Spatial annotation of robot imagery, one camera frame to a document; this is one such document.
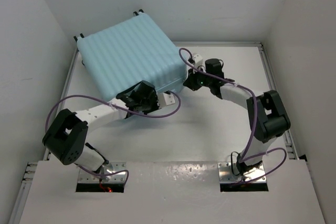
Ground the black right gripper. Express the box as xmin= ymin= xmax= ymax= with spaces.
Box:
xmin=185 ymin=65 xmax=213 ymax=91

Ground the light blue suitcase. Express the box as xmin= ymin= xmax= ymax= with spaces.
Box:
xmin=77 ymin=13 xmax=187 ymax=101

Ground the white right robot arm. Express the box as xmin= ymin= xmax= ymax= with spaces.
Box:
xmin=179 ymin=48 xmax=291 ymax=176

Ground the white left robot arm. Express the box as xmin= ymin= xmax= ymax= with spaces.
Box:
xmin=42 ymin=81 xmax=181 ymax=177

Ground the lid suitcase wheel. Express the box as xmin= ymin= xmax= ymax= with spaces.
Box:
xmin=73 ymin=33 xmax=85 ymax=42
xmin=133 ymin=9 xmax=144 ymax=17

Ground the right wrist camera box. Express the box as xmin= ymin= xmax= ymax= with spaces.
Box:
xmin=205 ymin=58 xmax=224 ymax=78

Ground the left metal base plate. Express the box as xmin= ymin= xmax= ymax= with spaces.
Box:
xmin=78 ymin=162 xmax=129 ymax=185

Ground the metal base plate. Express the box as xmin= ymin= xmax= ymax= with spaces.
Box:
xmin=78 ymin=162 xmax=129 ymax=185
xmin=217 ymin=162 xmax=267 ymax=185

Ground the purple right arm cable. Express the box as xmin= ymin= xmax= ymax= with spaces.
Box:
xmin=178 ymin=47 xmax=287 ymax=186

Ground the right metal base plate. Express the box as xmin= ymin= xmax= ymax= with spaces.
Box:
xmin=217 ymin=162 xmax=267 ymax=185

